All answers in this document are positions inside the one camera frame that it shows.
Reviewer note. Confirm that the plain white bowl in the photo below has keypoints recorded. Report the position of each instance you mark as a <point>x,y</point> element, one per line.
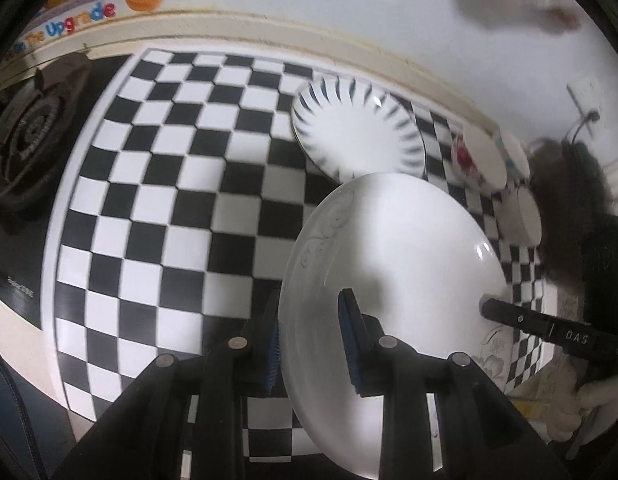
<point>526,215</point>

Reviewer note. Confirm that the large white plate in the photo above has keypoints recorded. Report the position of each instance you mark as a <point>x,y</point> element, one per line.
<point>414,260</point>

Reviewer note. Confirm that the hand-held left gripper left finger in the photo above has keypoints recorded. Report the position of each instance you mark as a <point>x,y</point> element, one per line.
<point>270,355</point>

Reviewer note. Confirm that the red floral white bowl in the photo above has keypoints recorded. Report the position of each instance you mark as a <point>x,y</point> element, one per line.
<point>481,155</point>

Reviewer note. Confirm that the dark rice cooker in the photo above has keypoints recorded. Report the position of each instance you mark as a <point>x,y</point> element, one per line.
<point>564,200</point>

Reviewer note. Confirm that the light blue trimmed bowl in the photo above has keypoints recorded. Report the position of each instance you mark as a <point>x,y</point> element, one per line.
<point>516,152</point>

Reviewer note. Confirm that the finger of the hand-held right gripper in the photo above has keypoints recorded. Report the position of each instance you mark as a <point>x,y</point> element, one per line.
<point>514,317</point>

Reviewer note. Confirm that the white wall outlet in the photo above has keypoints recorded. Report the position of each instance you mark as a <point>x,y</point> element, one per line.
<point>586,92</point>

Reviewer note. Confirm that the black and white checkered mat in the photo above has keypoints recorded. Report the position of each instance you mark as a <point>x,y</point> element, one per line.
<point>189,185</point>

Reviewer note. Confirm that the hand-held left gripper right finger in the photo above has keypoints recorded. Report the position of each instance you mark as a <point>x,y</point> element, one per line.
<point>350,340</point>

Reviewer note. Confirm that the blue chair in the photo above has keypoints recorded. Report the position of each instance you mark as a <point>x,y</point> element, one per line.
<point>9,410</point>

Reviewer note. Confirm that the blue-streaked white plate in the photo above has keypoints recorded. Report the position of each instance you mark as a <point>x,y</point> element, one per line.
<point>354,130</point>

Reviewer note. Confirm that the person's right hand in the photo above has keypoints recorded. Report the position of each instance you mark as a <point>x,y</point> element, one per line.
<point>564,405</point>

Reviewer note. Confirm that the black gas stove burner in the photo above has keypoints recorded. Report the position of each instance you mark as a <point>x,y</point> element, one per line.
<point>29,135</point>

